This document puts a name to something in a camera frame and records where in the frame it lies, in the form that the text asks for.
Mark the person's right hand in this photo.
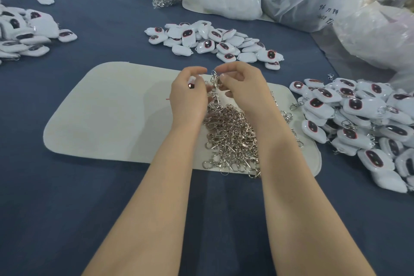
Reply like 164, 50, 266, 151
215, 61, 280, 132

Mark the person's left hand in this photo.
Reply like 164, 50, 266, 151
169, 67, 212, 132

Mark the white fob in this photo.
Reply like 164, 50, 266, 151
187, 75, 214, 91

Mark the pile of metal clasps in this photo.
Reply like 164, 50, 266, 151
201, 72, 305, 178

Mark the pile of finished fobs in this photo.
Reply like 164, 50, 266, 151
289, 77, 414, 194

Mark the person's left forearm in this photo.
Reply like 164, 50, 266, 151
81, 127, 203, 276

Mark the person's right forearm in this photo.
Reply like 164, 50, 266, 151
260, 124, 376, 276

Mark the cream felt work mat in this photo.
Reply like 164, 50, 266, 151
43, 62, 322, 177

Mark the crumpled clear plastic bag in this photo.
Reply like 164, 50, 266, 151
333, 2, 414, 89

